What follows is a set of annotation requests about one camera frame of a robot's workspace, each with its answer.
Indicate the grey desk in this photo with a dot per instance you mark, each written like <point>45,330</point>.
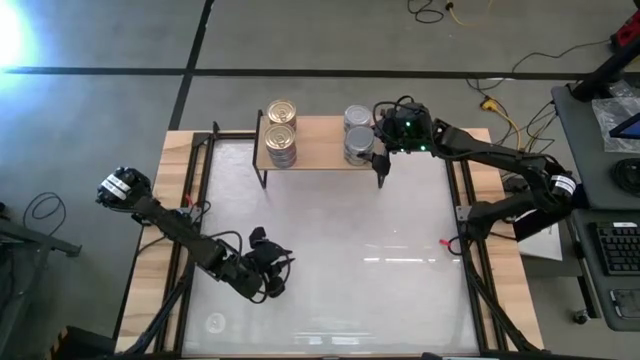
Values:
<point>580,150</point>

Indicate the clear plastic bag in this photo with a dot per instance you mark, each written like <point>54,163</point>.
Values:
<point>607,115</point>

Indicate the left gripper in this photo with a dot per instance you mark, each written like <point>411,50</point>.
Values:
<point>265,262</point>

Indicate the caster wheel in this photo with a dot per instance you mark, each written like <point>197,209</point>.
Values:
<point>580,316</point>

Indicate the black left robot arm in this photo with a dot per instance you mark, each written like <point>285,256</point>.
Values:
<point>180,230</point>

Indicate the black stand pole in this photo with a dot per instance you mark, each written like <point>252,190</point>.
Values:
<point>602,75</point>

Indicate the black metal table frame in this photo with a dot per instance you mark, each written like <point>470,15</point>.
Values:
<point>189,310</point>

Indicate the black desk support bar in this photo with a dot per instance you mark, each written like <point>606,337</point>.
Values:
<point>535,226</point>

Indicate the grey keyboard tray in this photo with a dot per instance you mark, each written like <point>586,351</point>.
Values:
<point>600,300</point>

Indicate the grey metal stand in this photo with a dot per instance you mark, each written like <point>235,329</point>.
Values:
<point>35,239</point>

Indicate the black box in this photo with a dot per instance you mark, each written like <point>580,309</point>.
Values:
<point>85,346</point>

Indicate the Wild Planet gold-lid can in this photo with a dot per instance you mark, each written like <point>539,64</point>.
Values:
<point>282,160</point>
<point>280,137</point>
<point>281,111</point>
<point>282,166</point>

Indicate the white paper sheet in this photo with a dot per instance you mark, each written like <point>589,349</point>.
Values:
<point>547,247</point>

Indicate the wooden shelf black metal frame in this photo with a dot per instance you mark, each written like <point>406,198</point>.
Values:
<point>320,145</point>

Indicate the black keyboard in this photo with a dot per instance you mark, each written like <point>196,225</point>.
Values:
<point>617,247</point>

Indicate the red clip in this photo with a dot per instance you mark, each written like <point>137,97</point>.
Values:
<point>444,243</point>

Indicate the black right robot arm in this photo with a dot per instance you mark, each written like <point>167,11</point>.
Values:
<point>500,160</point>

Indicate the black power adapter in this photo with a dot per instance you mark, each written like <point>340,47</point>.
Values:
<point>512,185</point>

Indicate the blue screen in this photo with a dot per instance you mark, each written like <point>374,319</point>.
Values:
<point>631,127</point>

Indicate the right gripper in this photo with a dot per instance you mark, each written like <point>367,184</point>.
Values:
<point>405,127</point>

